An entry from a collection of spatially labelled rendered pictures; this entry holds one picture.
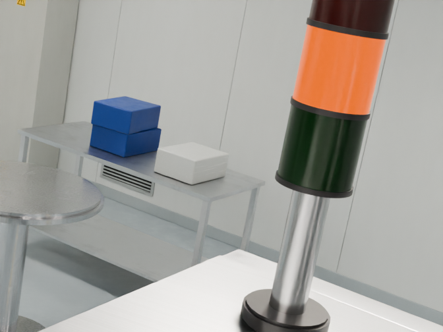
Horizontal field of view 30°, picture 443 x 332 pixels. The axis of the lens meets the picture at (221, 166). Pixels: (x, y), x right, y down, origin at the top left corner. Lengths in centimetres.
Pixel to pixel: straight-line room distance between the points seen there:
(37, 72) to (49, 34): 34
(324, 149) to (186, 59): 644
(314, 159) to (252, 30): 611
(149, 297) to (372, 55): 22
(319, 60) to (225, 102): 625
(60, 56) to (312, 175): 708
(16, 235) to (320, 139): 412
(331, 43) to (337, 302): 21
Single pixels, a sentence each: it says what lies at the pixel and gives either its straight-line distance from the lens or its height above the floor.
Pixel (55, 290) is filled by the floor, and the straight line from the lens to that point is 560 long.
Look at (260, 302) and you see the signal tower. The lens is 56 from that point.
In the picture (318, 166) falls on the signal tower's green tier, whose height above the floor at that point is 222.
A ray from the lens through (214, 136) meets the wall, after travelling 683.
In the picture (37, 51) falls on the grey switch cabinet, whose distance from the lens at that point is 740.
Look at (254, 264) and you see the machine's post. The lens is 66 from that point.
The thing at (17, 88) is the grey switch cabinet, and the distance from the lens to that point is 759.
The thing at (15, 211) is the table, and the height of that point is 93.
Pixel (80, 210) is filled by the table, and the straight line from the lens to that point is 430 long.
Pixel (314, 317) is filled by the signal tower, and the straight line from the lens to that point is 56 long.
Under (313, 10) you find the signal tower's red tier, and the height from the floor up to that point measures 231.
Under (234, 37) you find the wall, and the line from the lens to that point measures 669.
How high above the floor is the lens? 233
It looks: 15 degrees down
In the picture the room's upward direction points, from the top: 10 degrees clockwise
